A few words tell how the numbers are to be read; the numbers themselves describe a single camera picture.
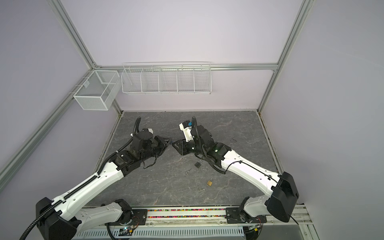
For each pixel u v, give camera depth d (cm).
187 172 89
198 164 91
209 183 85
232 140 105
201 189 83
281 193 39
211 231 71
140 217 74
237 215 74
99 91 104
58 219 38
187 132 65
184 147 63
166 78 99
